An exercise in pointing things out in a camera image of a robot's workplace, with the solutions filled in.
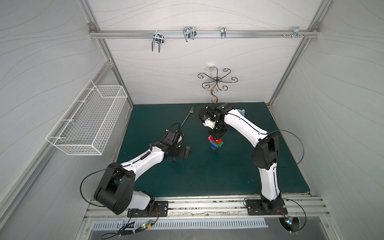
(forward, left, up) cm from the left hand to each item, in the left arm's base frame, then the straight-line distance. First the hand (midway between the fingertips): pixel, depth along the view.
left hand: (184, 151), depth 87 cm
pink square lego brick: (+7, -16, +4) cm, 18 cm away
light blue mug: (+32, -40, +1) cm, 51 cm away
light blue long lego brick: (+5, -18, -3) cm, 19 cm away
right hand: (+8, -20, +7) cm, 22 cm away
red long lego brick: (+5, -20, +3) cm, 21 cm away
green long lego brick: (+4, -21, +2) cm, 22 cm away
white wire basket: (-1, +45, +25) cm, 51 cm away
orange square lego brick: (+6, -18, -7) cm, 20 cm away
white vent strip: (-36, +16, -4) cm, 39 cm away
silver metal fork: (+37, -2, -5) cm, 37 cm away
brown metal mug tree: (+37, -20, +24) cm, 49 cm away
